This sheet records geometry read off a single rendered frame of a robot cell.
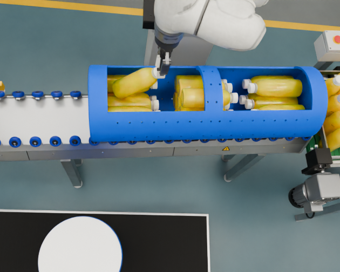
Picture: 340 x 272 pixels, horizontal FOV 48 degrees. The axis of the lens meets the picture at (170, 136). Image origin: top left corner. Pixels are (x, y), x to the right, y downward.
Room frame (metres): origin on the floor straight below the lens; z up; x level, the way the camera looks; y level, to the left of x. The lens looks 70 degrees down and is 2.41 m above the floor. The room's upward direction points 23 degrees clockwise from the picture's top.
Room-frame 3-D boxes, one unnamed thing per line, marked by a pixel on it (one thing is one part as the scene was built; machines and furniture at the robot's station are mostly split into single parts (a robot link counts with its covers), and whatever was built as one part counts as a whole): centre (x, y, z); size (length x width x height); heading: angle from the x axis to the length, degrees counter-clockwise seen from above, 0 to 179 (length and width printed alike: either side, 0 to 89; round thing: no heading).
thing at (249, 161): (0.78, -0.47, 0.31); 0.06 x 0.06 x 0.63; 25
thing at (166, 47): (0.64, 0.12, 1.44); 0.08 x 0.07 x 0.09; 26
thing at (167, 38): (0.64, 0.12, 1.51); 0.09 x 0.09 x 0.06
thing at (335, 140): (0.81, -0.66, 1.00); 0.07 x 0.07 x 0.19
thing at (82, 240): (-0.02, 0.12, 1.03); 0.28 x 0.28 x 0.01
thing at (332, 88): (1.01, -0.56, 1.00); 0.07 x 0.07 x 0.19
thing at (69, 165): (0.37, 0.42, 0.31); 0.06 x 0.06 x 0.63; 25
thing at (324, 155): (0.71, -0.62, 0.95); 0.10 x 0.07 x 0.10; 25
